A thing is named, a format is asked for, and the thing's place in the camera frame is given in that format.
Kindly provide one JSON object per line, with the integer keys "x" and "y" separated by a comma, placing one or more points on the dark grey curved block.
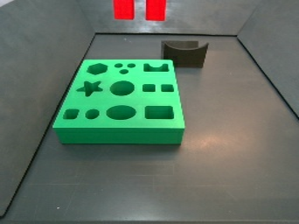
{"x": 184, "y": 53}

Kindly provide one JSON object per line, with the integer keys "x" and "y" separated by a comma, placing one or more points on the green shape-sorting block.
{"x": 123, "y": 102}

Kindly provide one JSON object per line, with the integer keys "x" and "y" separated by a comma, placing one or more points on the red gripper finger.
{"x": 155, "y": 10}
{"x": 124, "y": 9}

